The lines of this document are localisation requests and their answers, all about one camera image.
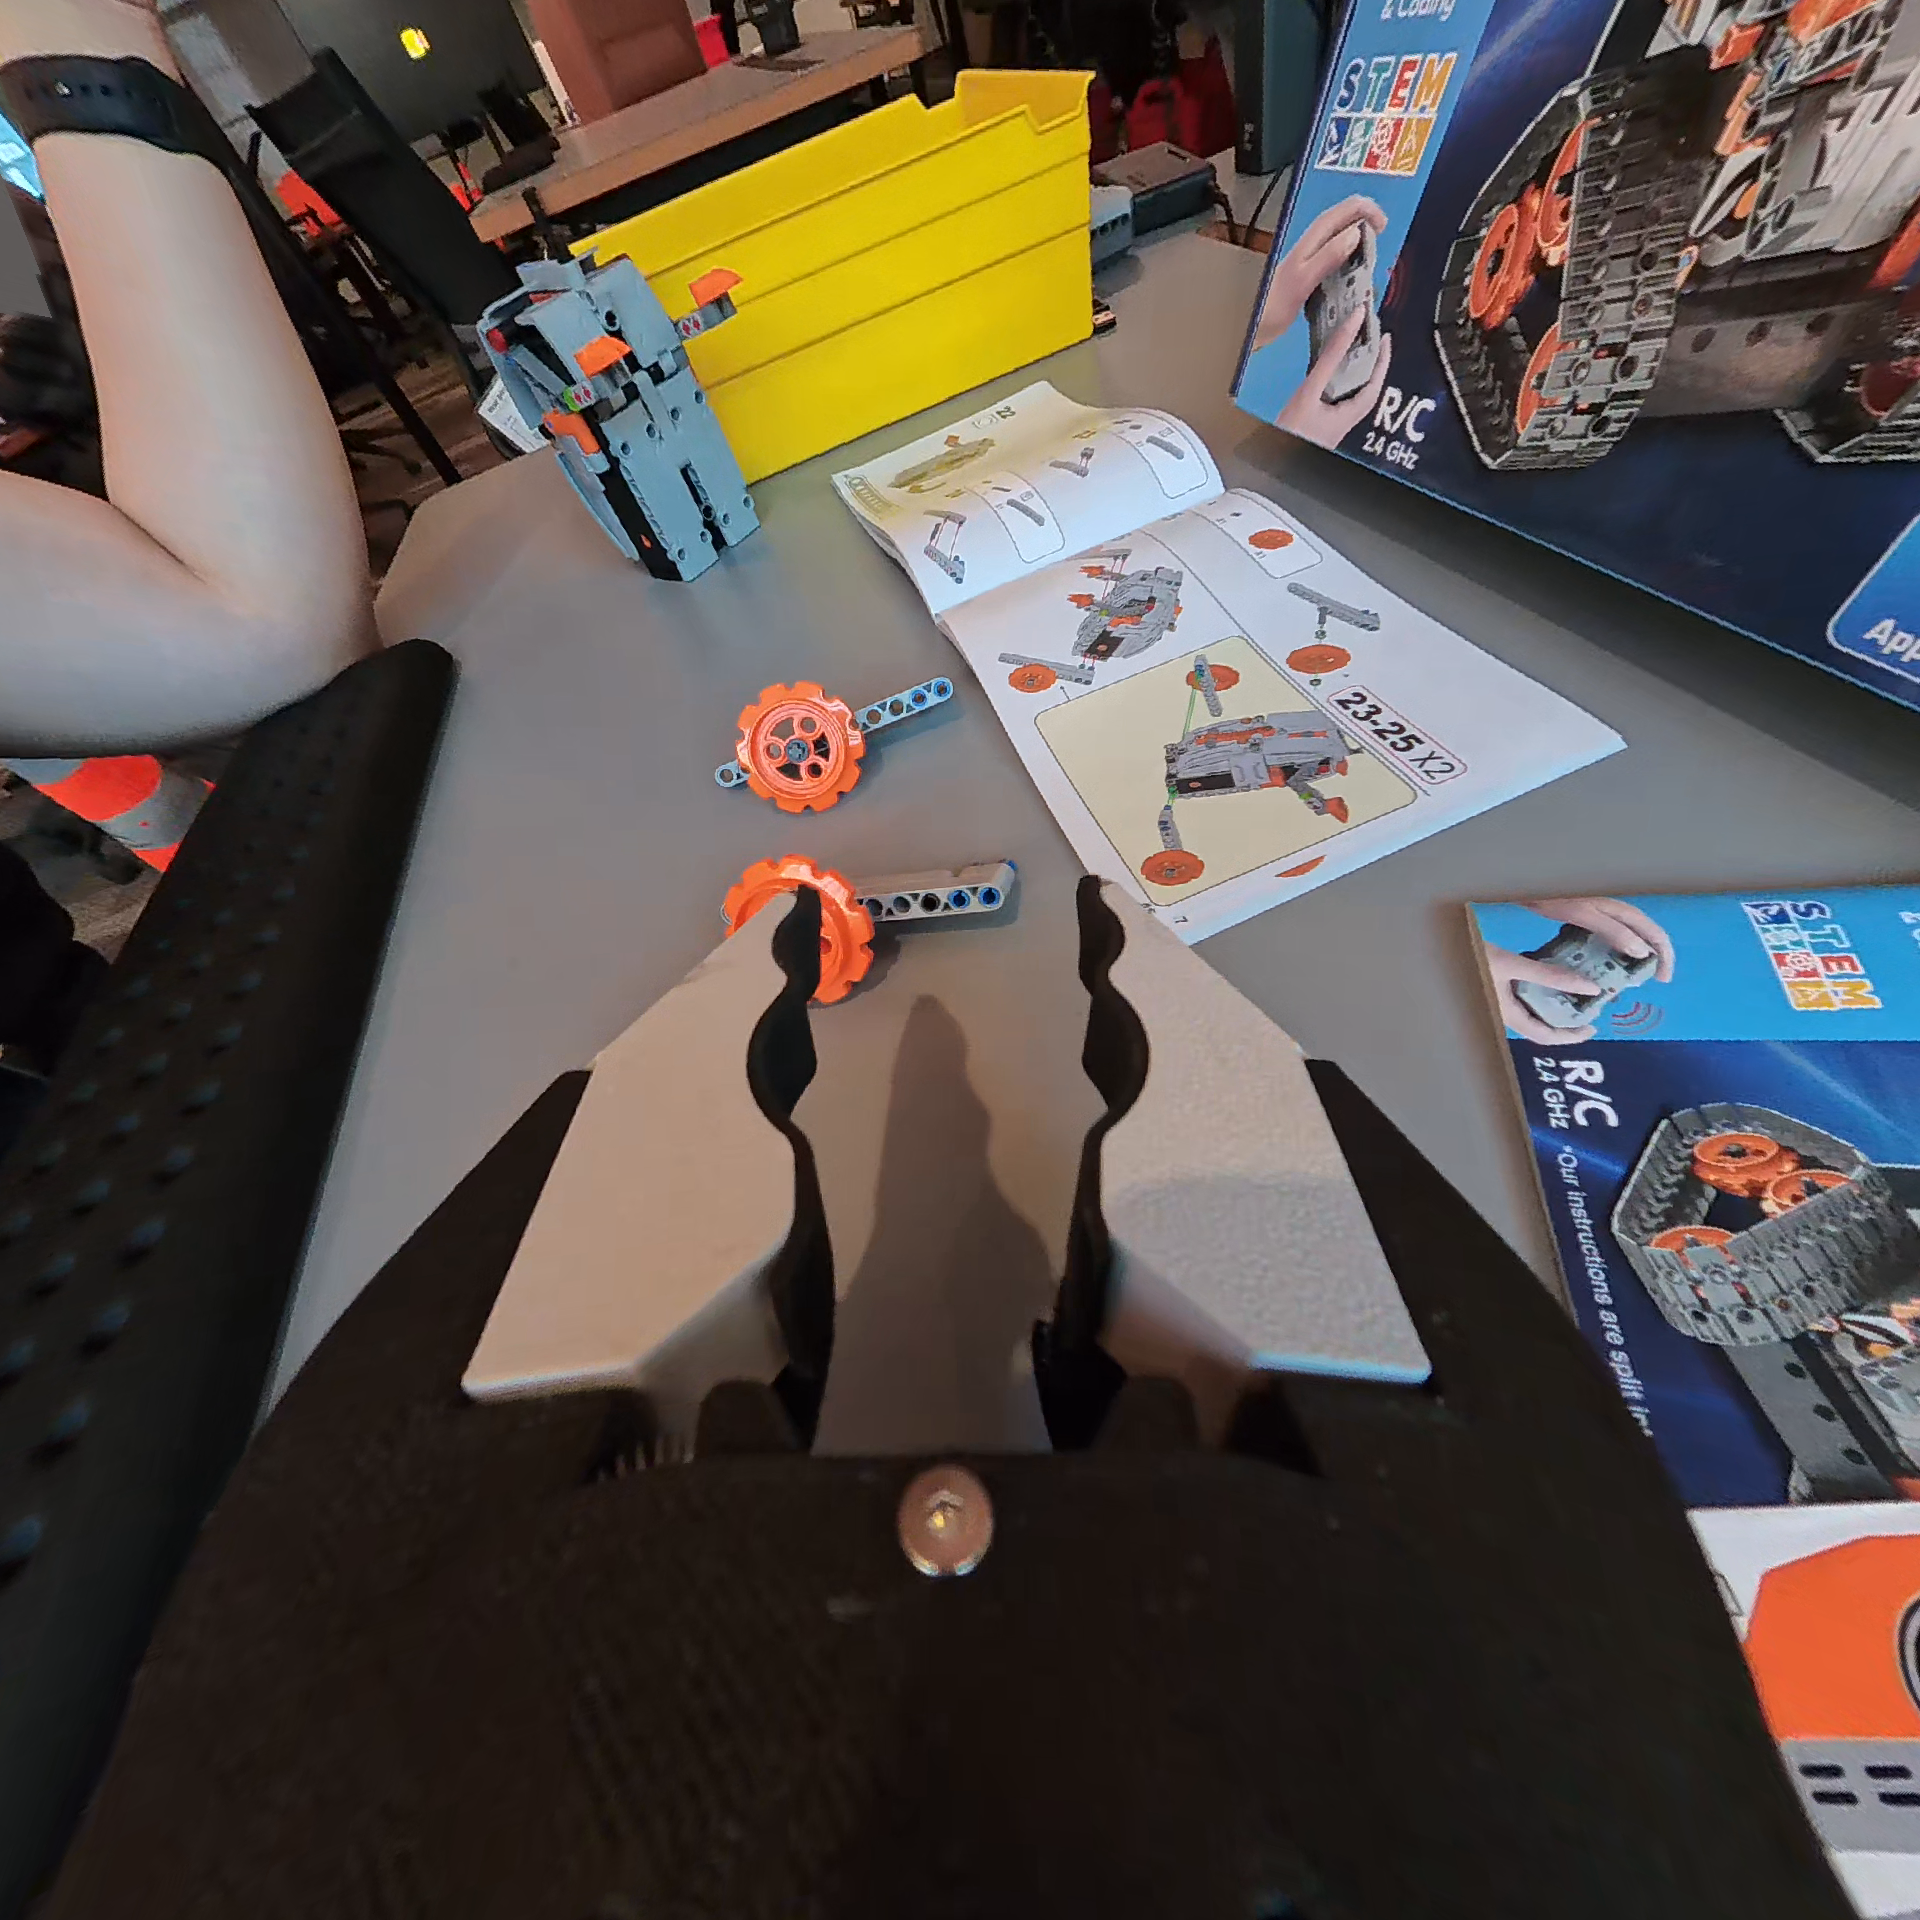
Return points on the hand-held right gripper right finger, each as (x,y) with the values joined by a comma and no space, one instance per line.
(1245,1200)

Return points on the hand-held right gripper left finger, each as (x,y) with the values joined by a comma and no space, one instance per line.
(645,1200)

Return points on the orange wheel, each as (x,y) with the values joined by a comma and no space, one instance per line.
(847,927)
(803,745)

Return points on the yellow plastic bin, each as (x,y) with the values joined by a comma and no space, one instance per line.
(901,270)

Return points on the person's left forearm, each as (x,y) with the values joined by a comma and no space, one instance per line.
(195,495)

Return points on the grey desk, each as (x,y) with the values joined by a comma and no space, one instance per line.
(571,931)

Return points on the blue instruction manual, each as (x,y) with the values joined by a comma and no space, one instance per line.
(1725,1320)

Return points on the open instruction booklet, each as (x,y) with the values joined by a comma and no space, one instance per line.
(1201,599)

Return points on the orange striped cone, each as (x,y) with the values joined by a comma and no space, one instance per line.
(129,804)

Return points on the printed picture leaflet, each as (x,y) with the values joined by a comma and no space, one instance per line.
(1846,1665)

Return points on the grey toy robot model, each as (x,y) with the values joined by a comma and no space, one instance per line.
(661,435)

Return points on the blue robot kit box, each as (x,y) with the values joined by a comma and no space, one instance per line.
(1652,495)

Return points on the grey electronic box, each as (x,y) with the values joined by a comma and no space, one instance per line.
(1155,203)

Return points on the black smartwatch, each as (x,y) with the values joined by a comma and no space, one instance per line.
(106,102)

